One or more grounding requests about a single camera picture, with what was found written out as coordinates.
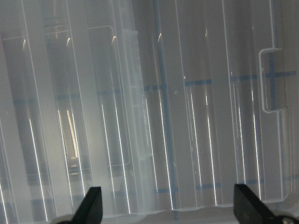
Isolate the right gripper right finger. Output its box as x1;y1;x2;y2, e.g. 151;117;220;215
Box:
233;184;277;224

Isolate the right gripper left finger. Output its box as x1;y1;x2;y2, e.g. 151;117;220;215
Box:
71;187;103;224

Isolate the clear plastic box lid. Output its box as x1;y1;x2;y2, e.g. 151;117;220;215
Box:
0;0;299;224

